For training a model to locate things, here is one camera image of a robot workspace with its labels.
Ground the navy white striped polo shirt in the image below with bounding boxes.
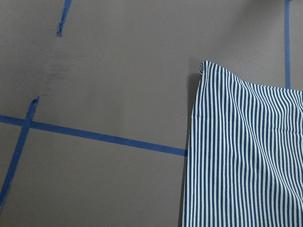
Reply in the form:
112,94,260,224
182,61,303,227

